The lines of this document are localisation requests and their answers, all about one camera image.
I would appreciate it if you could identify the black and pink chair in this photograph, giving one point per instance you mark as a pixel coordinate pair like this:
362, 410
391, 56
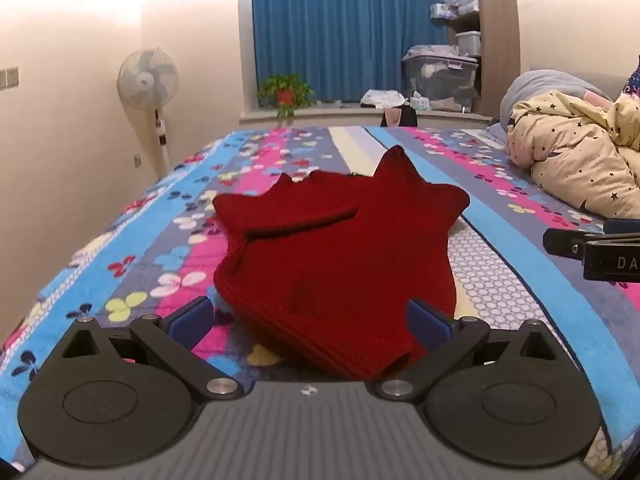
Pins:
400, 117

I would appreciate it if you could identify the grey pillow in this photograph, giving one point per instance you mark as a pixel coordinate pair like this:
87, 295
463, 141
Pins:
545, 82

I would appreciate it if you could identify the small clear storage box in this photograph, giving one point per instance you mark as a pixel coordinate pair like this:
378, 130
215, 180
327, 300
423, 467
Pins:
469, 44

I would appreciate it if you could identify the wall switch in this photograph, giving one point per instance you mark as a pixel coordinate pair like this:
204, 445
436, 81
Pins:
9, 77

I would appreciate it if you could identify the green potted plant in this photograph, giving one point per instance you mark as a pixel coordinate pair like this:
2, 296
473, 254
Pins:
286, 95

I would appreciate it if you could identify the red knit sweater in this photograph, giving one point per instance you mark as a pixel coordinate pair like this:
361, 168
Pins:
325, 260

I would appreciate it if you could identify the white standing fan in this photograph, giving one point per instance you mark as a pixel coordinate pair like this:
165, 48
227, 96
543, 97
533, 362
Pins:
147, 80

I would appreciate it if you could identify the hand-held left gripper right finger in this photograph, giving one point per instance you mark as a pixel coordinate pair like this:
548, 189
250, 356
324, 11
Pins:
425, 321

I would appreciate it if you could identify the cream star-print duvet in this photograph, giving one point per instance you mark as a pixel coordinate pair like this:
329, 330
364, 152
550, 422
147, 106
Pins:
565, 155

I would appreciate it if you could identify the wooden shelf unit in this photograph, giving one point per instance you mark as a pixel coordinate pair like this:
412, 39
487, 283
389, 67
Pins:
500, 35

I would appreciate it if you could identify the blue tissue pack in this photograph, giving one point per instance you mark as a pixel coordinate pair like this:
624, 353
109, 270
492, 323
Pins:
420, 101

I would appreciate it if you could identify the colourful printed cloth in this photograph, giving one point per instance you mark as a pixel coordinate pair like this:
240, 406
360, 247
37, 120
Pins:
632, 80

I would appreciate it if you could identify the white cloth pile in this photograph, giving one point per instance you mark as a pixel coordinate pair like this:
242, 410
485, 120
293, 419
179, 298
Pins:
382, 99

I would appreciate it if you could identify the blue curtain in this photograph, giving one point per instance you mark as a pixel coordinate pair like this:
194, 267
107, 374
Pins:
340, 25

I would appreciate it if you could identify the stack of white packets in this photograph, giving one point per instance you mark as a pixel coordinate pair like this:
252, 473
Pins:
462, 0

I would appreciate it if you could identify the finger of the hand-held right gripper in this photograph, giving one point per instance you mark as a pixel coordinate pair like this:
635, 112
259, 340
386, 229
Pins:
562, 242

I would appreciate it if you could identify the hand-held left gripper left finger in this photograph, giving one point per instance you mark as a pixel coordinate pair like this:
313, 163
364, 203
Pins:
192, 322

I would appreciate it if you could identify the large clear storage bin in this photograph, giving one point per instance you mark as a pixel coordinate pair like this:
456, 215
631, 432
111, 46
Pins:
440, 80

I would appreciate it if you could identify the floral striped blanket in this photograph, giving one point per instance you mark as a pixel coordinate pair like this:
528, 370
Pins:
500, 285

